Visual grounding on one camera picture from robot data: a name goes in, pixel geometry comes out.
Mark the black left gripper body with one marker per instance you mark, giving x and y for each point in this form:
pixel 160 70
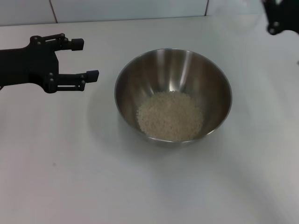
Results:
pixel 25 65

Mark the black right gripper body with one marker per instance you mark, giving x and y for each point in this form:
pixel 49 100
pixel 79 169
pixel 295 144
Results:
pixel 278 14

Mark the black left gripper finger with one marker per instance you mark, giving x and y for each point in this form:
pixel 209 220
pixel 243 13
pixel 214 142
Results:
pixel 70 44
pixel 74 80

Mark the stainless steel bowl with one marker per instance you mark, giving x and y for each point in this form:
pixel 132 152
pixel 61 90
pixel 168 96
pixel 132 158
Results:
pixel 172 77

